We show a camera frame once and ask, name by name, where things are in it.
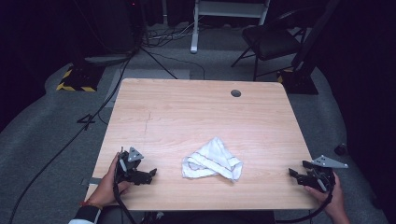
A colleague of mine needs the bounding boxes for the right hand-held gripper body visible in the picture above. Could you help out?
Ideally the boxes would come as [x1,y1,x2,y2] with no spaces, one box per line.
[298,154,349,192]

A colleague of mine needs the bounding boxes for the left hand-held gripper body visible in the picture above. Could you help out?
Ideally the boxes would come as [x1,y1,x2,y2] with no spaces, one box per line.
[115,147,145,185]

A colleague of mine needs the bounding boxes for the white cloth with dark stripe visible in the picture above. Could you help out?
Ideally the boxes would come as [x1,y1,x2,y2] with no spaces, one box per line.
[181,136,244,182]

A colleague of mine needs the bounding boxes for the person's right hand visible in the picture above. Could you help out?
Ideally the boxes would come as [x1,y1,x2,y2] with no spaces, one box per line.
[304,172,346,219]

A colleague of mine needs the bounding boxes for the person's left hand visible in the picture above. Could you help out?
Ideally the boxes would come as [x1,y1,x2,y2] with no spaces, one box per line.
[86,152,133,209]

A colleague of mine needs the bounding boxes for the grey tape strip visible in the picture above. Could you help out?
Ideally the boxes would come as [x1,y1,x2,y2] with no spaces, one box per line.
[81,176,104,187]

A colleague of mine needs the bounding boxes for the small round black object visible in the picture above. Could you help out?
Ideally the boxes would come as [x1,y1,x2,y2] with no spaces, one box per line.
[334,143,348,157]

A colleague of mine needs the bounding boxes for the person's dark-clothed legs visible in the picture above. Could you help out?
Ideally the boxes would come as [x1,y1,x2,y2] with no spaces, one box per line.
[99,210,276,224]

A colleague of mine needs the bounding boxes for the black stand with heavy base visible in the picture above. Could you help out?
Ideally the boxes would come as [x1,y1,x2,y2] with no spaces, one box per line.
[276,0,342,95]

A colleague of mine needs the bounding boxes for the black base with yellow stripes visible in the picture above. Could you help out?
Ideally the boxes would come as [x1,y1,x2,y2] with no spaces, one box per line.
[55,63,106,92]

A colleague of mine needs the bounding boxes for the black folding chair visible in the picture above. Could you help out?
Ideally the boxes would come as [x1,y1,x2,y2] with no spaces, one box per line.
[231,7,307,82]

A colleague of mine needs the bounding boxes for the left hand-held gripper black cable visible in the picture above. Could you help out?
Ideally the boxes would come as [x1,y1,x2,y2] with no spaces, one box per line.
[112,181,138,224]

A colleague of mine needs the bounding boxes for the hand-held gripper black cable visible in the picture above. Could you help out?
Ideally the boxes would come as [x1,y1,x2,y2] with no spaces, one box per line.
[275,183,334,224]
[112,181,138,224]

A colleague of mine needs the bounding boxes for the right hand-held gripper black cable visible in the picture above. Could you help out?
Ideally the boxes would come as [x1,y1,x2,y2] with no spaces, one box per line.
[275,183,334,224]

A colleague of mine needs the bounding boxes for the red bracelet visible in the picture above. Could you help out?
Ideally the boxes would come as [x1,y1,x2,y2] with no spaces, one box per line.
[79,200,103,210]

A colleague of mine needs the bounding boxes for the long black floor cable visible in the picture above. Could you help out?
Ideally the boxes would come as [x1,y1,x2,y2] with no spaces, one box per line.
[7,46,148,224]

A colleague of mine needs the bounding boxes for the thin curved black cable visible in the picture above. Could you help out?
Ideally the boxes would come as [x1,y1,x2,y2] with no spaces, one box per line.
[148,50,206,80]

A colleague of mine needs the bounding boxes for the bundle of floor cables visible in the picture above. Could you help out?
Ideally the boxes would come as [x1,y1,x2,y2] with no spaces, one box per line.
[142,21,200,49]

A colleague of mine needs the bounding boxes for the white metal desk frame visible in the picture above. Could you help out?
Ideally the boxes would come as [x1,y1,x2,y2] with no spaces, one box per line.
[190,0,271,54]

